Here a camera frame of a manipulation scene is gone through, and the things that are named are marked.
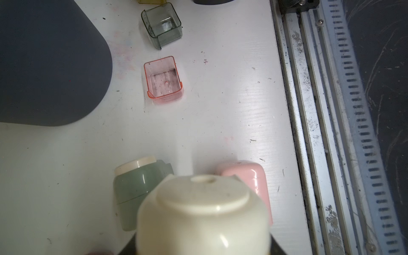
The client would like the pink shavings tray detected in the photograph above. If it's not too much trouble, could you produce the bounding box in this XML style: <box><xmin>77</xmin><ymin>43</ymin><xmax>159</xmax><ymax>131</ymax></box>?
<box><xmin>143</xmin><ymin>56</ymin><xmax>184</xmax><ymax>105</ymax></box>

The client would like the pink sharpener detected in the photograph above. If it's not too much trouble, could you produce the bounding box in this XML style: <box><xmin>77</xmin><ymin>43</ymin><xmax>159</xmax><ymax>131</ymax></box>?
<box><xmin>215</xmin><ymin>160</ymin><xmax>273</xmax><ymax>225</ymax></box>

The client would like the yellow sharpener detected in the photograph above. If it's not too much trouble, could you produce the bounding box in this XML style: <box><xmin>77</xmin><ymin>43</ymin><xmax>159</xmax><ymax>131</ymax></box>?
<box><xmin>136</xmin><ymin>175</ymin><xmax>271</xmax><ymax>255</ymax></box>

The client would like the green pencil sharpener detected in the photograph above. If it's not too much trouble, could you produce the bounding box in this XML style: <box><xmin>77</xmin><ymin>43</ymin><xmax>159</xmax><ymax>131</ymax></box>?
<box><xmin>113</xmin><ymin>156</ymin><xmax>174</xmax><ymax>231</ymax></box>

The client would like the clear green-sharpener tray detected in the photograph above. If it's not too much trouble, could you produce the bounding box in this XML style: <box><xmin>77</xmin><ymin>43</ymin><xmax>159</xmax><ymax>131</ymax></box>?
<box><xmin>141</xmin><ymin>3</ymin><xmax>183</xmax><ymax>50</ymax></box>

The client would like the yellow shavings tray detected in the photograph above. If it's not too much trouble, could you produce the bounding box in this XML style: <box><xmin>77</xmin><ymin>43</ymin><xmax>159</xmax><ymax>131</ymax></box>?
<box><xmin>137</xmin><ymin>0</ymin><xmax>167</xmax><ymax>5</ymax></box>

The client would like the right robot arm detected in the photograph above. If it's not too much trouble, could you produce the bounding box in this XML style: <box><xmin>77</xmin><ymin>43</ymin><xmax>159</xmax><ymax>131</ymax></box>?
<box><xmin>278</xmin><ymin>0</ymin><xmax>320</xmax><ymax>14</ymax></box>

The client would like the grey trash bin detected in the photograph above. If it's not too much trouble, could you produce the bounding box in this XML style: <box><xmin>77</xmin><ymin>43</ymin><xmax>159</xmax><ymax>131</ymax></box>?
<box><xmin>1</xmin><ymin>1</ymin><xmax>113</xmax><ymax>126</ymax></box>

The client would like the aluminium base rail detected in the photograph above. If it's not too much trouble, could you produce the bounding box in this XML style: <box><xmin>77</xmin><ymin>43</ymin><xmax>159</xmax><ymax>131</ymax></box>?
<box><xmin>271</xmin><ymin>1</ymin><xmax>408</xmax><ymax>255</ymax></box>

